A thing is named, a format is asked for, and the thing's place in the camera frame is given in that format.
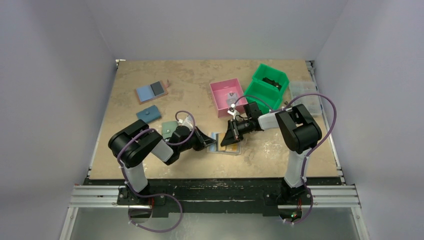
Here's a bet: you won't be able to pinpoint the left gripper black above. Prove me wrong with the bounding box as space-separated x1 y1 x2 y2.
178 126 215 153

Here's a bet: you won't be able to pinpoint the tan card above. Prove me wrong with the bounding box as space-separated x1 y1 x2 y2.
216 132 239 153

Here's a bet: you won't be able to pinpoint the beige card holder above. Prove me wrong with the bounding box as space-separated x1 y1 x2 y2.
206 132 241 155

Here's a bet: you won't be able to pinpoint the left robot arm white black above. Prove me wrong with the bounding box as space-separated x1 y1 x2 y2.
108 120 217 205

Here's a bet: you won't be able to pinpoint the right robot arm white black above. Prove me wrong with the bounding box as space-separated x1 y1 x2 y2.
220 102 322 204

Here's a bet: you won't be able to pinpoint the cards in pink box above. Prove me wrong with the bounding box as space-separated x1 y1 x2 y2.
225 92 238 107

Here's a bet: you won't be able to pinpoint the green card holder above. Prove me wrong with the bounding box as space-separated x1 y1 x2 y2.
161 120 179 139

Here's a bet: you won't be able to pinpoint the blue card holder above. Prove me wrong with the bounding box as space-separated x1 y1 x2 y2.
135 105 162 124

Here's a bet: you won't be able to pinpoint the open brown card holder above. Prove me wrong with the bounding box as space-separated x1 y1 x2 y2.
134 79 170 105

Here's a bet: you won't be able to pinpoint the pink box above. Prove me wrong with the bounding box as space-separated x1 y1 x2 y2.
210 78 247 118

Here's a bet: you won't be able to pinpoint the front green bin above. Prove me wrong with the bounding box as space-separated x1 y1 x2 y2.
244 80 283 114

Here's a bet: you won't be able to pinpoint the green bin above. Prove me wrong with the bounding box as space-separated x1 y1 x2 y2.
252 63 290 95
244 80 283 114

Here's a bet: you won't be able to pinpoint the black object in bin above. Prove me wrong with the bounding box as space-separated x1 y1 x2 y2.
262 77 282 91

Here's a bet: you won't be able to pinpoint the rear green bin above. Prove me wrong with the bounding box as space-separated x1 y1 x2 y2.
252 63 290 95

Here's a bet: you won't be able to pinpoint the clear screw organizer box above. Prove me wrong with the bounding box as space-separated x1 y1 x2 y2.
288 81 322 116

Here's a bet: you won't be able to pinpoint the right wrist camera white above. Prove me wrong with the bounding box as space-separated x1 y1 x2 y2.
227 103 239 120

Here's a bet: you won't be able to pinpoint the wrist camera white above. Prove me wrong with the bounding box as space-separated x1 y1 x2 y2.
178 116 194 131
227 103 239 120

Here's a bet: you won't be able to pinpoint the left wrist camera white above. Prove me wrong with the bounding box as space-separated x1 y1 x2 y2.
178 116 194 131

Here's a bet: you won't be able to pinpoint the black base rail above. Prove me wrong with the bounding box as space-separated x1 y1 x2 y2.
115 178 319 218

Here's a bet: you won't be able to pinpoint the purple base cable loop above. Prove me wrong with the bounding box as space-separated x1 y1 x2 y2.
127 193 184 233

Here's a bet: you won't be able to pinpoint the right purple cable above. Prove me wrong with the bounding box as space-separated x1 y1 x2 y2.
231 92 338 226

